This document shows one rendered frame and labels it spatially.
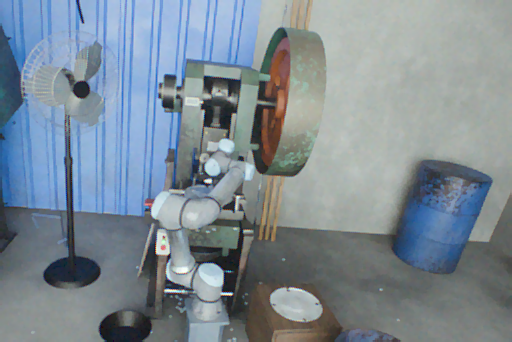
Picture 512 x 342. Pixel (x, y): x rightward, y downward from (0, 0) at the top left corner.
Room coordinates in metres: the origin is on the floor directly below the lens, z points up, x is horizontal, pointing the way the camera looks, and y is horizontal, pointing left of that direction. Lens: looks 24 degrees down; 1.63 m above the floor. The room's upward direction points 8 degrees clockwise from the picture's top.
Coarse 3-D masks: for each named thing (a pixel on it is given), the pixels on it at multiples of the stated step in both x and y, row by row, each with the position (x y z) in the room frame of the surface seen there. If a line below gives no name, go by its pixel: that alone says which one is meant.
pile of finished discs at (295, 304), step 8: (296, 288) 1.92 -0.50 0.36; (272, 296) 1.82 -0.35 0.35; (280, 296) 1.83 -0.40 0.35; (288, 296) 1.84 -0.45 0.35; (296, 296) 1.85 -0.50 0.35; (304, 296) 1.86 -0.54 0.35; (312, 296) 1.87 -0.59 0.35; (280, 304) 1.75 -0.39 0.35; (288, 304) 1.76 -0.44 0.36; (296, 304) 1.77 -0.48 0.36; (304, 304) 1.78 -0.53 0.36; (312, 304) 1.79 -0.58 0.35; (280, 312) 1.68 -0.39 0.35; (288, 312) 1.69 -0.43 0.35; (296, 312) 1.70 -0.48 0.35; (304, 312) 1.71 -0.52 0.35; (312, 312) 1.72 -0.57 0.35; (320, 312) 1.73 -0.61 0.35
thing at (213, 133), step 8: (208, 128) 2.16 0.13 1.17; (216, 128) 2.17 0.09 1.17; (224, 128) 2.20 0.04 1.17; (208, 136) 2.16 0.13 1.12; (216, 136) 2.17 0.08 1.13; (224, 136) 2.18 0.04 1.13; (208, 144) 2.16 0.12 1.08; (216, 144) 2.17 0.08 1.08; (200, 152) 2.16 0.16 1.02; (208, 152) 2.17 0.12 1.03; (200, 160) 2.15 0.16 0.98; (200, 168) 2.16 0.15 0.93
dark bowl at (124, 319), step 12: (120, 312) 1.85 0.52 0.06; (132, 312) 1.87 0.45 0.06; (108, 324) 1.76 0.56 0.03; (120, 324) 1.80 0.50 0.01; (132, 324) 1.82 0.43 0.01; (144, 324) 1.80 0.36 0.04; (108, 336) 1.69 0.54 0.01; (120, 336) 1.71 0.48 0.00; (132, 336) 1.73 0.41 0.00; (144, 336) 1.71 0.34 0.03
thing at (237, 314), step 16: (240, 160) 2.61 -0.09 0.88; (240, 192) 2.50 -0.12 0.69; (240, 224) 2.12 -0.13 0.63; (240, 240) 2.07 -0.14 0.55; (240, 256) 2.00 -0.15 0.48; (224, 272) 2.46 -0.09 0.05; (240, 272) 1.99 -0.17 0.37; (224, 288) 2.32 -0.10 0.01; (240, 288) 1.99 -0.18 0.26; (240, 304) 2.13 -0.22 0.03; (240, 320) 1.98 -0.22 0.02
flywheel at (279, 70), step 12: (288, 48) 2.22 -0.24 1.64; (276, 60) 2.49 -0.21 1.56; (288, 60) 2.31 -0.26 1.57; (276, 72) 2.54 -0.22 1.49; (288, 72) 2.27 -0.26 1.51; (276, 84) 2.50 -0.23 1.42; (288, 84) 2.25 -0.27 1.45; (276, 96) 2.30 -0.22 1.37; (276, 108) 2.25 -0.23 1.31; (264, 120) 2.56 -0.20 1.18; (276, 120) 2.33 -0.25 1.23; (264, 132) 2.50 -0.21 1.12; (276, 132) 2.29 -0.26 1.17; (264, 144) 2.42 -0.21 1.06; (276, 144) 2.24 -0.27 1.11; (264, 156) 2.33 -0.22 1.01
